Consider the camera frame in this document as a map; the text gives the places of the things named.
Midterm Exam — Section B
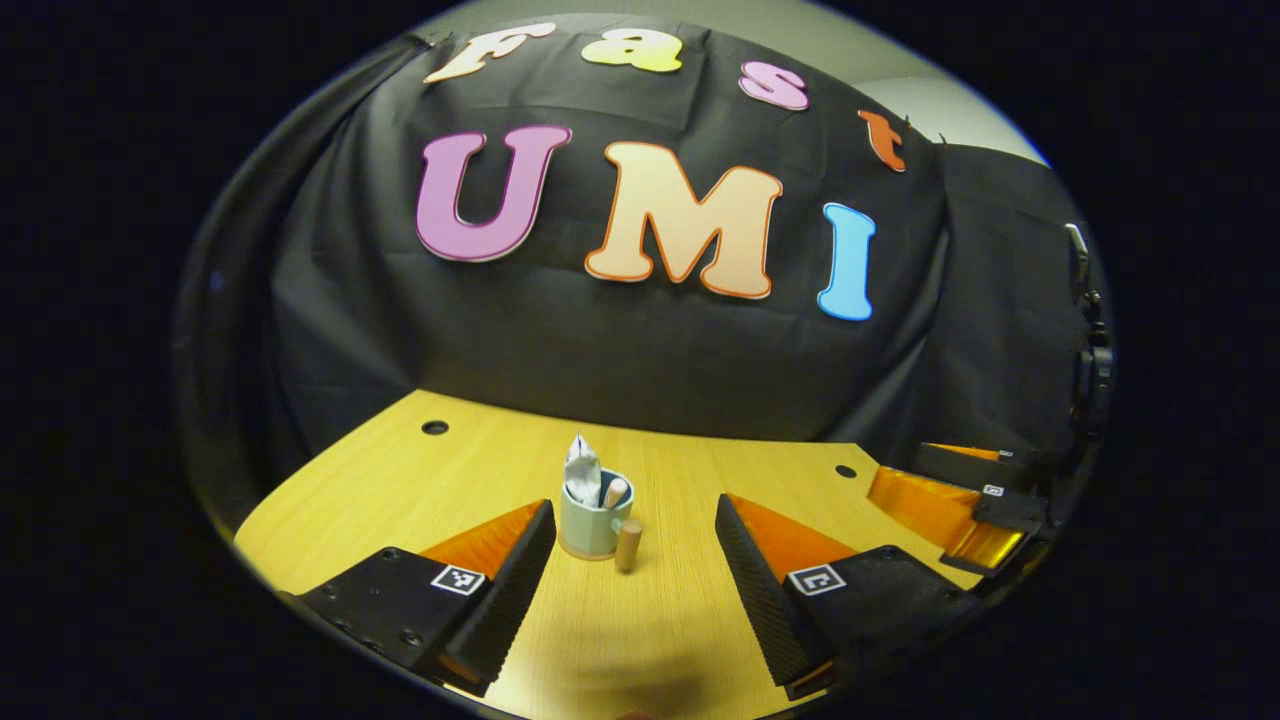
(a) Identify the black backdrop cloth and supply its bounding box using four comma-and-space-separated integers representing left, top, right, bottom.
172, 12, 1111, 541

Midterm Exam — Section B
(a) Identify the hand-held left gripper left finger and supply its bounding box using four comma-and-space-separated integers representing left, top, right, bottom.
283, 498, 558, 699

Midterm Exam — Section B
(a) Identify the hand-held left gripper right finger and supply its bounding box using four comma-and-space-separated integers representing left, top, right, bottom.
713, 493, 986, 701

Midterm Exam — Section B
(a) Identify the white toothpaste tube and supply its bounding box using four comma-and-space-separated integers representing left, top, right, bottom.
563, 432, 603, 509

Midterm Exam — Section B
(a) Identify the wooden desktop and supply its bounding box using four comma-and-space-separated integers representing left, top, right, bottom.
232, 388, 1011, 720

